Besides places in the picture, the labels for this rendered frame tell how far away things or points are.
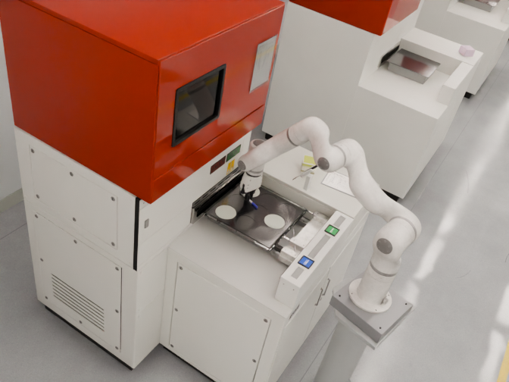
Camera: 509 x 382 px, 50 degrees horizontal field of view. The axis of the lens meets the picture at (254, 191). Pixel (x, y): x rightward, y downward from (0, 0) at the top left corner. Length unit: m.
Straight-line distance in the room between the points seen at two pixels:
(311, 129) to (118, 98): 0.77
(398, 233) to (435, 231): 2.28
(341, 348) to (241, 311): 0.50
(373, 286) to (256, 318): 0.52
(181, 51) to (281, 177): 1.12
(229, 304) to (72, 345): 1.05
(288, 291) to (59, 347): 1.40
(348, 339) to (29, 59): 1.75
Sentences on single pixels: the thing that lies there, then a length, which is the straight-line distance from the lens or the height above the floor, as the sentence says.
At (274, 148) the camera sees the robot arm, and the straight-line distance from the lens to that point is 2.34.
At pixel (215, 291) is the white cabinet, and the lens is 2.45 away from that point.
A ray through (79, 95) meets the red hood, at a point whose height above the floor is 1.54.
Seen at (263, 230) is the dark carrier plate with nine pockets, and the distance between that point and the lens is 2.51.
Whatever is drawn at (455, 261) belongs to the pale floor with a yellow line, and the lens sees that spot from 4.20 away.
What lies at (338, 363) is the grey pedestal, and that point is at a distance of 2.68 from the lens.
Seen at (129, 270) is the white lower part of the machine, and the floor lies 0.79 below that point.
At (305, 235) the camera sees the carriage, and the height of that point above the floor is 0.88.
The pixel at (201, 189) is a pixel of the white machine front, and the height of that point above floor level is 1.02.
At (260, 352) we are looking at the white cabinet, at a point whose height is 0.52.
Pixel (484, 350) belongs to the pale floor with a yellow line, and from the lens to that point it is 3.74.
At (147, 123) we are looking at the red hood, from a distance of 1.87.
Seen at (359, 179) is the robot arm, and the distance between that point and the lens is 2.15.
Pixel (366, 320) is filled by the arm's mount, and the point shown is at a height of 0.88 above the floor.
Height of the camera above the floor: 2.59
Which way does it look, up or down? 39 degrees down
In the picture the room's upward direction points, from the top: 12 degrees clockwise
